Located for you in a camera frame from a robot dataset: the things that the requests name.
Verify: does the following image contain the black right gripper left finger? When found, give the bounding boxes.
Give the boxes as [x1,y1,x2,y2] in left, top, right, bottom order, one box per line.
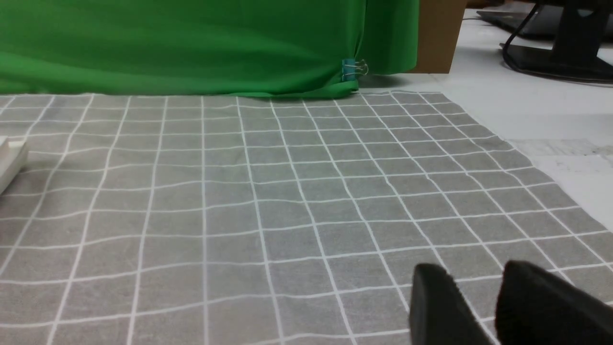
[408,264,491,345]

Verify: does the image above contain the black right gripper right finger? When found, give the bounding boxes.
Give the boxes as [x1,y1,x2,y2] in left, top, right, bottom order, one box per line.
[495,260,613,345]

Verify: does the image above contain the blue binder clip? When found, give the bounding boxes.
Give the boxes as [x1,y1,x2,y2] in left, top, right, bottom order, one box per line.
[341,59,369,81]

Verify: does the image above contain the black monitor stand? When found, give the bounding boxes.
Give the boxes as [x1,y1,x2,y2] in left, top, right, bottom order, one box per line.
[501,0,612,84]

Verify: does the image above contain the brown cardboard board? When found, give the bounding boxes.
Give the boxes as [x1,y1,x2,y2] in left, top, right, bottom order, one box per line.
[408,0,467,74]

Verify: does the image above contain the green backdrop cloth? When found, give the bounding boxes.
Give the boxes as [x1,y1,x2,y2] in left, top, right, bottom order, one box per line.
[0,0,420,99]

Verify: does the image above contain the grey checked tablecloth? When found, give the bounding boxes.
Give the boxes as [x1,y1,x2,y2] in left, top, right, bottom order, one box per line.
[0,92,612,345]

